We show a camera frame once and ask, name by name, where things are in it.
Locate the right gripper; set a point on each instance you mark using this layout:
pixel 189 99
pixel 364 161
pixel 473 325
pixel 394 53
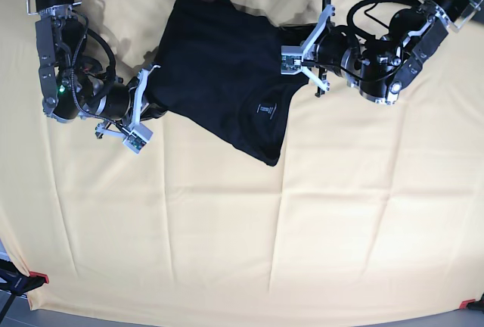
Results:
pixel 126 103

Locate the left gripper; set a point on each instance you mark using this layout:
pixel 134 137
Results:
pixel 337 50

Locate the dark navy T-shirt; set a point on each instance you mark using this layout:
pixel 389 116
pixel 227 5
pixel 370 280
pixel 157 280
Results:
pixel 221 68

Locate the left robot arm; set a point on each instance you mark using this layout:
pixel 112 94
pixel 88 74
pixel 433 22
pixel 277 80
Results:
pixel 380 67

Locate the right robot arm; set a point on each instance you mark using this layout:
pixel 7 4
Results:
pixel 77 74

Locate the yellow table cloth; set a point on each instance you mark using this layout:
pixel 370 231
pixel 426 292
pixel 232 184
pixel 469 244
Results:
pixel 373 213

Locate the left red black clamp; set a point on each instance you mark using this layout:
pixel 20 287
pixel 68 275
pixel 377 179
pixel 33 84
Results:
pixel 15 282

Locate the red black clamp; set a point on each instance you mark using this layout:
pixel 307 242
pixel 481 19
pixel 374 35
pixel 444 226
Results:
pixel 474 305
pixel 15 282

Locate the right red black clamp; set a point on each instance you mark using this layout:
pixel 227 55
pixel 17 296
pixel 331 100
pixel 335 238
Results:
pixel 474 305

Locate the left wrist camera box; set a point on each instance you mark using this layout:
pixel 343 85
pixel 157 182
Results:
pixel 291 59

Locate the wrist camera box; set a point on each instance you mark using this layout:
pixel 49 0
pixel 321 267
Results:
pixel 291 59
pixel 138 136

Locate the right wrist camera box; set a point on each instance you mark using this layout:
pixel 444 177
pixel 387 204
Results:
pixel 138 136

